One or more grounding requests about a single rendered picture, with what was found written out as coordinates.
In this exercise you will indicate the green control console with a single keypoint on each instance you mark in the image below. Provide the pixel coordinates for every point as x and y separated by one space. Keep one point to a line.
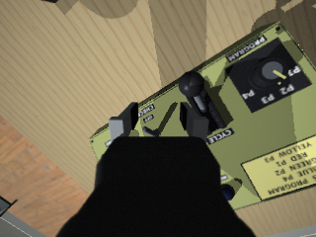
267 147

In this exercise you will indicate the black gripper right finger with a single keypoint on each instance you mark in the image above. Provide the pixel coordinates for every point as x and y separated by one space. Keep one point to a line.
194 124

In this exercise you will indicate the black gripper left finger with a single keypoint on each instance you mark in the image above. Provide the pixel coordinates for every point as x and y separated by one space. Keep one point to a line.
125 122

